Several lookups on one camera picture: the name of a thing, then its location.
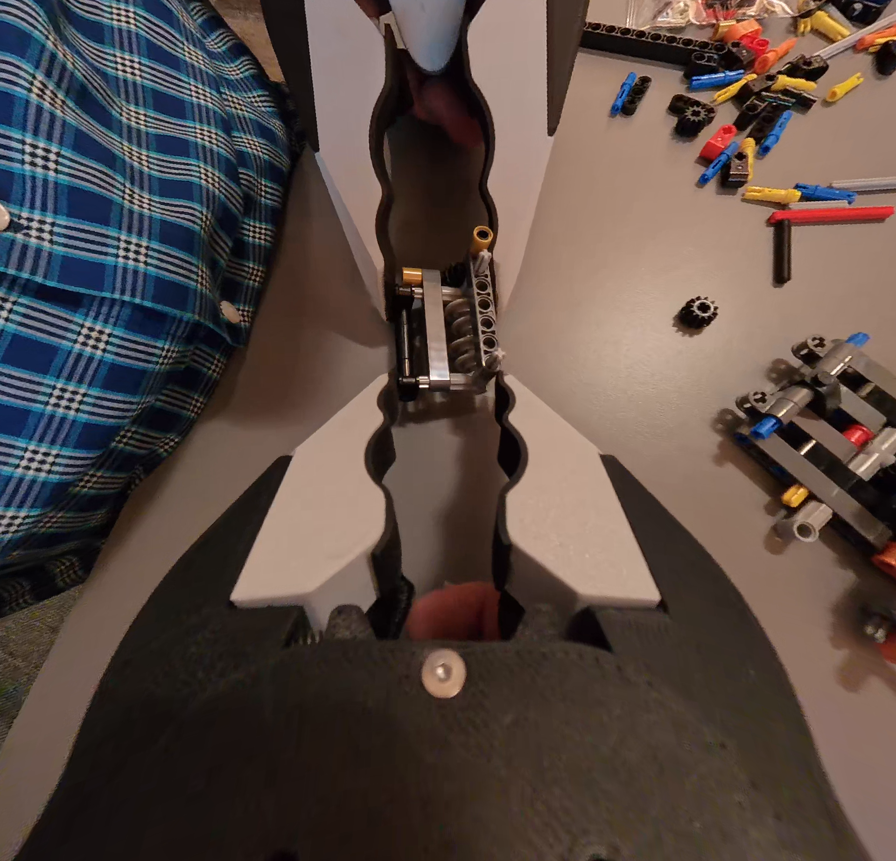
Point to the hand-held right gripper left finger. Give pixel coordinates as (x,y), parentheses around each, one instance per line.
(308,539)

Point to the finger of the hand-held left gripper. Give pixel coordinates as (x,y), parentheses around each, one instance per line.
(343,105)
(518,70)

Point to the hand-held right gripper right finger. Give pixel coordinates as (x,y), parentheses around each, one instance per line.
(581,539)

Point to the pile of lego pieces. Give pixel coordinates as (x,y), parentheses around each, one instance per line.
(717,140)

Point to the grey lego engine assembly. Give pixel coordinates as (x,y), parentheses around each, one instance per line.
(441,329)

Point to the blue lego pin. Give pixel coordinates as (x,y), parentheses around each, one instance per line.
(621,94)

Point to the black short lego beam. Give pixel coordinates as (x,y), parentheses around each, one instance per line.
(638,94)

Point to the long black lego beam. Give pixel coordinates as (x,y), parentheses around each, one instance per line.
(651,38)

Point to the small black lego gear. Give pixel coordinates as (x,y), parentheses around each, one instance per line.
(698,313)

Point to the large lego chassis assembly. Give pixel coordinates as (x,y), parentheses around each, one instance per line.
(826,441)

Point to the black lego axle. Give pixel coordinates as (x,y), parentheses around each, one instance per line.
(782,252)

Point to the red lego axle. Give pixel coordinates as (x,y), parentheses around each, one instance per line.
(833,215)

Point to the long grey lego axle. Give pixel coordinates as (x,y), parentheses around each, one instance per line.
(868,183)

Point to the person's left hand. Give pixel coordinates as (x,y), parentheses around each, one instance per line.
(448,115)

